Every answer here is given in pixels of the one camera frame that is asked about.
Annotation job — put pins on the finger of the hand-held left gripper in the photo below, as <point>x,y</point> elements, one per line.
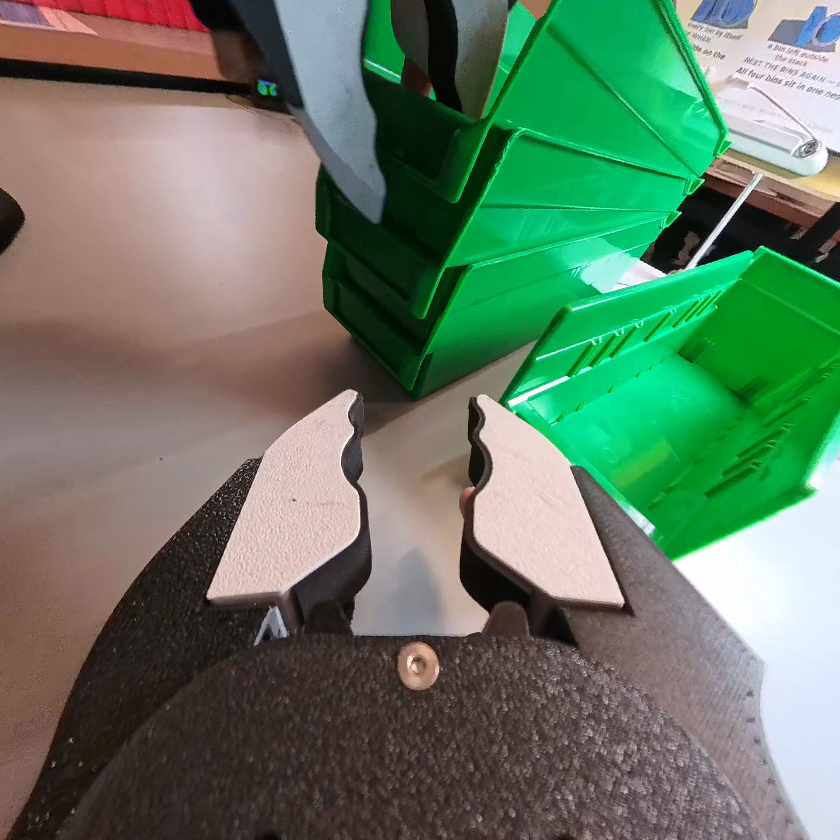
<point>482,46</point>
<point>328,85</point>

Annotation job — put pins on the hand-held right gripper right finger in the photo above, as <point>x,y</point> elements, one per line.
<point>544,525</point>

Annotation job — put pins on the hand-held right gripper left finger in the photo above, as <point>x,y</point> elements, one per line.
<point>289,518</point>

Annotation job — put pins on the green plastic storage bin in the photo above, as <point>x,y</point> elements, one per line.
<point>590,79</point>
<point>656,446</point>
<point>512,328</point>
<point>571,187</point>

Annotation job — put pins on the grey desk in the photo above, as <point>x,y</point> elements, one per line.
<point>131,328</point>

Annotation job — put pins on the black device green light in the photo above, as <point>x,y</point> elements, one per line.
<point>268,88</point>

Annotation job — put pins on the wooden side table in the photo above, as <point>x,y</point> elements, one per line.
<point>131,52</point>

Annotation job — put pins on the red ribbed storage bin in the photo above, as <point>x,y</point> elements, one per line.
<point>131,13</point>

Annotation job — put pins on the printed instruction sheet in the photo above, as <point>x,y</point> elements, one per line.
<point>787,72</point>

